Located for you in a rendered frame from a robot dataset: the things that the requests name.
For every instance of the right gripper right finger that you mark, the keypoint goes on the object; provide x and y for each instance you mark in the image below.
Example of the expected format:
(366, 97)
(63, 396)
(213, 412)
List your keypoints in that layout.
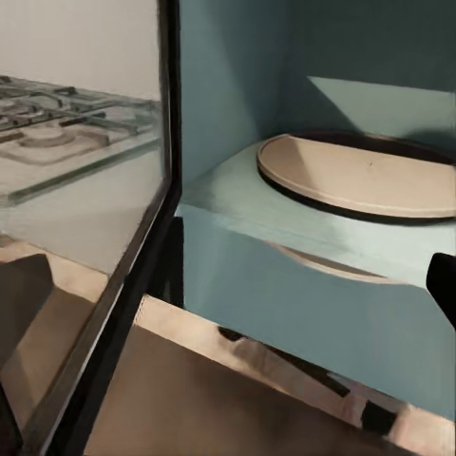
(441, 282)

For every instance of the microwave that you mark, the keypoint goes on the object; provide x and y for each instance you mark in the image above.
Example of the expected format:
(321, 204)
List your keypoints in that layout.
(329, 120)

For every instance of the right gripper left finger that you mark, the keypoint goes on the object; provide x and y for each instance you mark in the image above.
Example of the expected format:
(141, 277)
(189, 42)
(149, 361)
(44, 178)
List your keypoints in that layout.
(24, 282)

